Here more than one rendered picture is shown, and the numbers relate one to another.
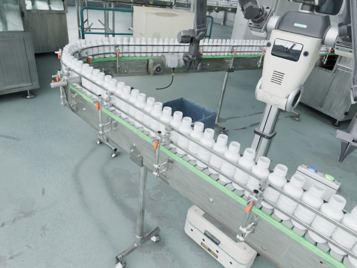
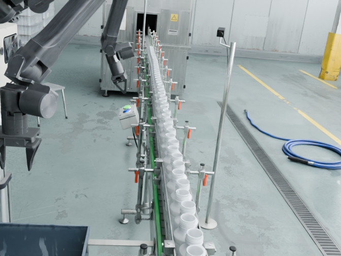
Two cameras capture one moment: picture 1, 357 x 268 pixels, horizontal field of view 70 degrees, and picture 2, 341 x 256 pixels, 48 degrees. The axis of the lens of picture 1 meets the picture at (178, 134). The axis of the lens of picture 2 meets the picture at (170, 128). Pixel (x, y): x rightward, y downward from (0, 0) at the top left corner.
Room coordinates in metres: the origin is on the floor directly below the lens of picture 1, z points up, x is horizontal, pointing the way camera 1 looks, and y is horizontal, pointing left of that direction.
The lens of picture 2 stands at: (1.84, 0.82, 1.65)
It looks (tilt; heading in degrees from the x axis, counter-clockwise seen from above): 20 degrees down; 224
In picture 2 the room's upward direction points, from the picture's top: 6 degrees clockwise
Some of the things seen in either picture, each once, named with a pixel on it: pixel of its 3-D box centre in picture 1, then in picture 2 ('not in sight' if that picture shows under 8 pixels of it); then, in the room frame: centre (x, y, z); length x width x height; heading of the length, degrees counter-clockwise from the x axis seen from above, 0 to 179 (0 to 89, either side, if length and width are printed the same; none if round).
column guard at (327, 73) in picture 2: not in sight; (332, 56); (-7.47, -2.99, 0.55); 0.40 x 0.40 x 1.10; 50
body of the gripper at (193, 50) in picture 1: (193, 49); (14, 123); (1.50, -0.02, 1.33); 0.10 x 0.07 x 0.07; 139
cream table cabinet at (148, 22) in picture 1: (162, 41); not in sight; (5.40, 0.57, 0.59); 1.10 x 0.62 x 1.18; 122
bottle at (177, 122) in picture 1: (176, 129); (170, 169); (0.99, 0.01, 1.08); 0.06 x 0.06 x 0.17
